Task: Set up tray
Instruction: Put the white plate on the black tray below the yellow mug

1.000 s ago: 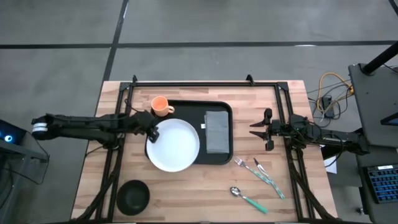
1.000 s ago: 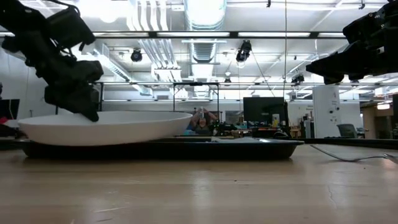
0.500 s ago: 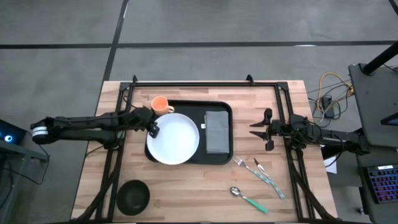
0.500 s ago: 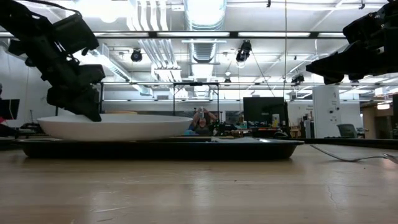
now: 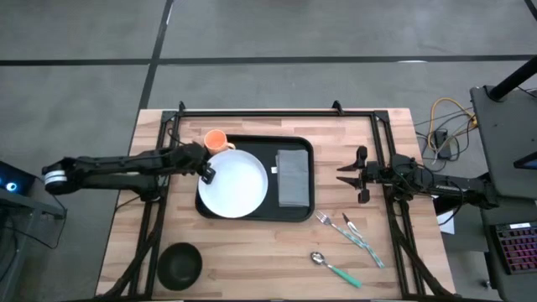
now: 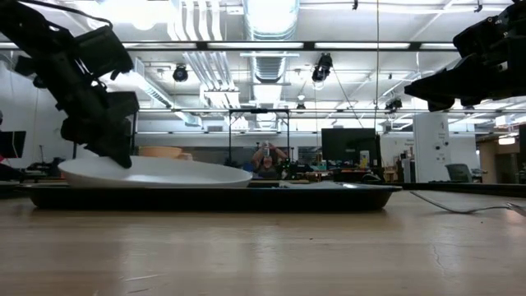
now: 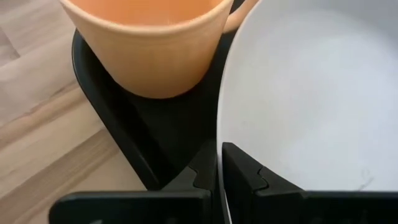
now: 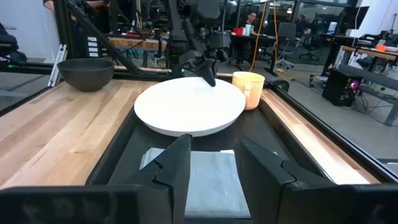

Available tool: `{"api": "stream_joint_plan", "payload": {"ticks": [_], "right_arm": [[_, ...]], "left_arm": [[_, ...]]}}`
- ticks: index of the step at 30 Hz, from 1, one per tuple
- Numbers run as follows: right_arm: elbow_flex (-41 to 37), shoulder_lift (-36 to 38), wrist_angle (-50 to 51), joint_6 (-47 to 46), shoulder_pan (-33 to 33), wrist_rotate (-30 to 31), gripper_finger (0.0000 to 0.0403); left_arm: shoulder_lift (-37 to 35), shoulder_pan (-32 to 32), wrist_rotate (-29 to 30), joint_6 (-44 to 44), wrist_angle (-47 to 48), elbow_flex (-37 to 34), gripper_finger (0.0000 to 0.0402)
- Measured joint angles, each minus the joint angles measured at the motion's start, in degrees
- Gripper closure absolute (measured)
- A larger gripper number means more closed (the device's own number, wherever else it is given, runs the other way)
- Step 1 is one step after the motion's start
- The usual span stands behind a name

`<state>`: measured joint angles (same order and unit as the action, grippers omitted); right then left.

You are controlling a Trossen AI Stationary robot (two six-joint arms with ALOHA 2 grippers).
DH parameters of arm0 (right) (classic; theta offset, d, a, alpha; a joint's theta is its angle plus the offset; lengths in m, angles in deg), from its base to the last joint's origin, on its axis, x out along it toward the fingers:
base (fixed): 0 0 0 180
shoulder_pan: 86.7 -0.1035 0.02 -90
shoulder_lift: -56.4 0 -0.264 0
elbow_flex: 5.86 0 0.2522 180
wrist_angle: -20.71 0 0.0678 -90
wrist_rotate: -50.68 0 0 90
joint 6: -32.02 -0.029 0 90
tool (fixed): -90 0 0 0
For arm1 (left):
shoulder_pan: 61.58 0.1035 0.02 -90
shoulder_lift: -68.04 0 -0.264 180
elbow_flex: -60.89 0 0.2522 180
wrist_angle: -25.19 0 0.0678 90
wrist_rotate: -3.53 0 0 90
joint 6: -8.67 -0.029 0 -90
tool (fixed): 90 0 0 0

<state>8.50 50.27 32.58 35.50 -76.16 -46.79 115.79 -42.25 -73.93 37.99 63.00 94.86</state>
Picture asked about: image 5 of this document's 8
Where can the black aluminium table frame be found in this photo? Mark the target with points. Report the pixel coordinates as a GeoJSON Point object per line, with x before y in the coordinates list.
{"type": "Point", "coordinates": [272, 113]}

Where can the black laptop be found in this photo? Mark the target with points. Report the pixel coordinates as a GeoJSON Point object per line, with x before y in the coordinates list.
{"type": "Point", "coordinates": [528, 161]}

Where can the black power adapter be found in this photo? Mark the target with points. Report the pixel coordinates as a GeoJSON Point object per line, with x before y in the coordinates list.
{"type": "Point", "coordinates": [442, 142]}

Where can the grey metal stand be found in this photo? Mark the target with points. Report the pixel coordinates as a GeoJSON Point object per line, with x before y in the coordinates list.
{"type": "Point", "coordinates": [25, 218]}

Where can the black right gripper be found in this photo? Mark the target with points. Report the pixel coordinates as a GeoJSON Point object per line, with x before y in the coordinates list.
{"type": "Point", "coordinates": [373, 173]}

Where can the white paper sheet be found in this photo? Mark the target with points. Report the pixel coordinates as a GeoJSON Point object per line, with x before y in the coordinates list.
{"type": "Point", "coordinates": [446, 222]}

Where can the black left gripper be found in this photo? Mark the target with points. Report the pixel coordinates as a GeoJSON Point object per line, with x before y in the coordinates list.
{"type": "Point", "coordinates": [191, 155]}

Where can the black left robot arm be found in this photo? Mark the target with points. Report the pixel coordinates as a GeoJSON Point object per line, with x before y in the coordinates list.
{"type": "Point", "coordinates": [117, 165]}

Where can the black plastic tray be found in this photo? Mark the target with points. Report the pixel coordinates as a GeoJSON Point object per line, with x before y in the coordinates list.
{"type": "Point", "coordinates": [268, 142]}

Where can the black equipment cart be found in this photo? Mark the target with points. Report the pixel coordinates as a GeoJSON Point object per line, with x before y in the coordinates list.
{"type": "Point", "coordinates": [503, 138]}

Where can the black bowl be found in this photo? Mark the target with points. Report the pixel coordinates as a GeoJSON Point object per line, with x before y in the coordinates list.
{"type": "Point", "coordinates": [179, 266]}

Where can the grey desk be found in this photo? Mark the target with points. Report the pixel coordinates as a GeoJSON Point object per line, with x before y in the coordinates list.
{"type": "Point", "coordinates": [491, 260]}

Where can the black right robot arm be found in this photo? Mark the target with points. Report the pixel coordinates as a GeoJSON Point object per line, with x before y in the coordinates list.
{"type": "Point", "coordinates": [444, 189]}

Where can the orange ceramic mug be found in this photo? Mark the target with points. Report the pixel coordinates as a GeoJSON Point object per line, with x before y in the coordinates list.
{"type": "Point", "coordinates": [215, 140]}

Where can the black computer with blue light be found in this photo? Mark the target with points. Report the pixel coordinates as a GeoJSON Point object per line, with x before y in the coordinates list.
{"type": "Point", "coordinates": [12, 180]}

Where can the keyboard with red backlight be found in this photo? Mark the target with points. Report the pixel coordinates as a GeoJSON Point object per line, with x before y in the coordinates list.
{"type": "Point", "coordinates": [518, 249]}

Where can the grey cloth napkin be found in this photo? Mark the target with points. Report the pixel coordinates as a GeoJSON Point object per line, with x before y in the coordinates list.
{"type": "Point", "coordinates": [292, 180]}

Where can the white round plate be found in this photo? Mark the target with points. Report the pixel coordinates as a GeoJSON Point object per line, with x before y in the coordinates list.
{"type": "Point", "coordinates": [235, 189]}

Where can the black vertical pole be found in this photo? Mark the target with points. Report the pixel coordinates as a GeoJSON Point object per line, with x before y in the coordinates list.
{"type": "Point", "coordinates": [514, 79]}

